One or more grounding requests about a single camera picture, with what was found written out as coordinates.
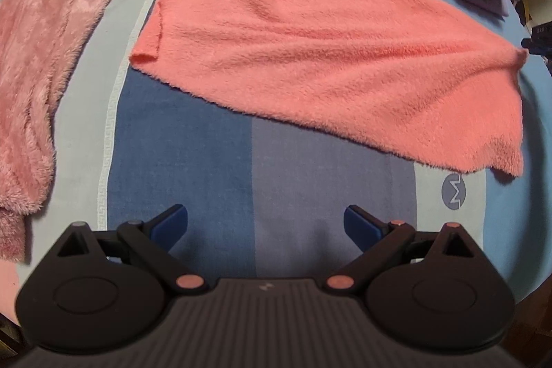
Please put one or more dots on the coral pink towel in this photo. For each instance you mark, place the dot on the coral pink towel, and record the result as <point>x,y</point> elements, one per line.
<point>323,49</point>

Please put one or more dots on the striped printed bed sheet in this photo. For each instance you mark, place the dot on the striped printed bed sheet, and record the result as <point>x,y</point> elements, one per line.
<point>194,148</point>

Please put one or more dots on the fluffy pink blanket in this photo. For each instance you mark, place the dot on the fluffy pink blanket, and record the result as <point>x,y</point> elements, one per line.
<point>39,62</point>

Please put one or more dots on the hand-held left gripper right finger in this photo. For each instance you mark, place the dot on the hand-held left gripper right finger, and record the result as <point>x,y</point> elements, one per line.
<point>360,228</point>

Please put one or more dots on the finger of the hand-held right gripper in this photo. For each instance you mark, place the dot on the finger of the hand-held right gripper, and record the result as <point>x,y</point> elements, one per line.
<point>539,42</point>

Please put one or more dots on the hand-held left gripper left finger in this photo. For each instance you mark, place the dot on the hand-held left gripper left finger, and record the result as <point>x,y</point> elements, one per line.
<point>171,222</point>

